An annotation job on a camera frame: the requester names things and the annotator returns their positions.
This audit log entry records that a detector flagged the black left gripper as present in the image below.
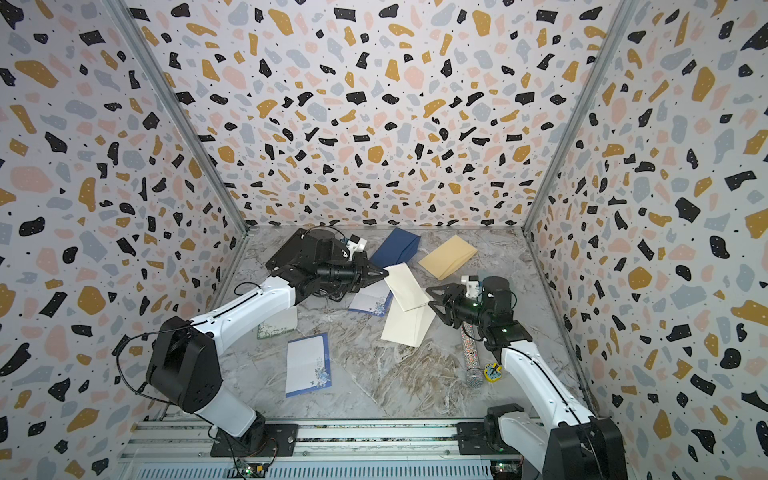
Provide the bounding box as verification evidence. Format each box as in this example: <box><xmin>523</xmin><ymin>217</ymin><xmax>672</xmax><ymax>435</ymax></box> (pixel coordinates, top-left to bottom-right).
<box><xmin>317</xmin><ymin>253</ymin><xmax>390</xmax><ymax>294</ymax></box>

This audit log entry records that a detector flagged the yellow kraft envelope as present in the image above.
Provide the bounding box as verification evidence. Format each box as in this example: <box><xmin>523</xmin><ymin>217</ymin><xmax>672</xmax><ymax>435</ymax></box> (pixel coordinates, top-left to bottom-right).
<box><xmin>419</xmin><ymin>235</ymin><xmax>477</xmax><ymax>280</ymax></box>

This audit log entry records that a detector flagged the cream envelope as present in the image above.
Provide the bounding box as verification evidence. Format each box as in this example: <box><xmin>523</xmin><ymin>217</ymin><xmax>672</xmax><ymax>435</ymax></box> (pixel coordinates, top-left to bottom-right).
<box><xmin>381</xmin><ymin>299</ymin><xmax>435</xmax><ymax>347</ymax></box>

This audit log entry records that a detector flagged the white letter paper green border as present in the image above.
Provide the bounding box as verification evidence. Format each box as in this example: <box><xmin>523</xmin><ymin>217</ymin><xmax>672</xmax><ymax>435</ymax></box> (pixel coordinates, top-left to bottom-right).
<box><xmin>257</xmin><ymin>307</ymin><xmax>298</xmax><ymax>340</ymax></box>

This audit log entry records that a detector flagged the white letter paper blue border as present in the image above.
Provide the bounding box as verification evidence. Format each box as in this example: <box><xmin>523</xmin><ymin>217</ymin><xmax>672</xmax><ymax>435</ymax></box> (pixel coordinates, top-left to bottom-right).
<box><xmin>285</xmin><ymin>333</ymin><xmax>332</xmax><ymax>398</ymax></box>

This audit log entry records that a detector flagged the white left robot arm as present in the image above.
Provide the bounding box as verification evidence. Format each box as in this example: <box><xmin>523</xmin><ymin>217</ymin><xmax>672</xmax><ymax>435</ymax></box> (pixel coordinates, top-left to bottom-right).
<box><xmin>146</xmin><ymin>227</ymin><xmax>388</xmax><ymax>452</ymax></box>

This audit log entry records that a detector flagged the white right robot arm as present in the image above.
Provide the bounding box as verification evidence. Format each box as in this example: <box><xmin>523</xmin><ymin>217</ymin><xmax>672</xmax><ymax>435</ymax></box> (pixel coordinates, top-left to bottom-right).
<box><xmin>426</xmin><ymin>276</ymin><xmax>628</xmax><ymax>479</ymax></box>

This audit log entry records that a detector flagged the black hard case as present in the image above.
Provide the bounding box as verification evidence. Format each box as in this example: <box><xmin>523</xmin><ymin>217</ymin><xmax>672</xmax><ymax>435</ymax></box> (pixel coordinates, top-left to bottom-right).
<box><xmin>265</xmin><ymin>227</ymin><xmax>369</xmax><ymax>302</ymax></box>

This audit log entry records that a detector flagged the glitter filled clear tube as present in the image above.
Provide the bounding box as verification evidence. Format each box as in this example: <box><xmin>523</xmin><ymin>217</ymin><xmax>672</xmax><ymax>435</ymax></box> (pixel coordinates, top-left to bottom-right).
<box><xmin>461</xmin><ymin>326</ymin><xmax>485</xmax><ymax>389</ymax></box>

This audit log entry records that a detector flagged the yellow round tape measure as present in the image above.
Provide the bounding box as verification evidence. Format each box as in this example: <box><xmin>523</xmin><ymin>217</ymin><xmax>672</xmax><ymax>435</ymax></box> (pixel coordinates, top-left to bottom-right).
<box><xmin>483</xmin><ymin>362</ymin><xmax>503</xmax><ymax>383</ymax></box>

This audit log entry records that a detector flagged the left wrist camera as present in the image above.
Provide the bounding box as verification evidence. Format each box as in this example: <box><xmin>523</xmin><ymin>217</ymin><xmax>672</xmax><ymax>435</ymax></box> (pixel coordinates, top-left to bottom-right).
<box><xmin>345</xmin><ymin>235</ymin><xmax>367</xmax><ymax>255</ymax></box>

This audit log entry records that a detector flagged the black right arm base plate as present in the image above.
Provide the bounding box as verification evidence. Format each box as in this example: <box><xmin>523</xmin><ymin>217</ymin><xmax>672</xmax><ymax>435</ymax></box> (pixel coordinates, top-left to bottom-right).
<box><xmin>455</xmin><ymin>415</ymin><xmax>546</xmax><ymax>459</ymax></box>

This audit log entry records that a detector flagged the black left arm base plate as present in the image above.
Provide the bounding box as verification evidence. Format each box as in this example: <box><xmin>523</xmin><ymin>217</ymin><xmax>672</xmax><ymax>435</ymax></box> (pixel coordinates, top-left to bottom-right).
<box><xmin>210</xmin><ymin>422</ymin><xmax>299</xmax><ymax>458</ymax></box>

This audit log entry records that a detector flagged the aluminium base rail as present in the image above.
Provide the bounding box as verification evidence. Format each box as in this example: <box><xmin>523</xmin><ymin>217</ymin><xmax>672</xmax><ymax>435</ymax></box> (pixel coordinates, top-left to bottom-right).
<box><xmin>116</xmin><ymin>418</ymin><xmax>544</xmax><ymax>479</ymax></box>

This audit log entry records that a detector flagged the aluminium left corner post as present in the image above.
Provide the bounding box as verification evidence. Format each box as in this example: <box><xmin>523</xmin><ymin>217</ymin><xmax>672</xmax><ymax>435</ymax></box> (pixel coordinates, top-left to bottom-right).
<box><xmin>103</xmin><ymin>0</ymin><xmax>248</xmax><ymax>234</ymax></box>

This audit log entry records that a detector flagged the aluminium corner post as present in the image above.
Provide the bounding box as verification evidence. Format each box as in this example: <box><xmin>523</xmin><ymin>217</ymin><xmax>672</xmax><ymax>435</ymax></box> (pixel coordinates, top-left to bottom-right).
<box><xmin>522</xmin><ymin>0</ymin><xmax>638</xmax><ymax>234</ymax></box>
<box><xmin>103</xmin><ymin>0</ymin><xmax>248</xmax><ymax>234</ymax></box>

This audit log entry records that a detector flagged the aluminium right corner post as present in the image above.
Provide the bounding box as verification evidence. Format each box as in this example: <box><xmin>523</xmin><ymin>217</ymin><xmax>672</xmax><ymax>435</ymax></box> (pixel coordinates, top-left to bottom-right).
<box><xmin>522</xmin><ymin>0</ymin><xmax>638</xmax><ymax>234</ymax></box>

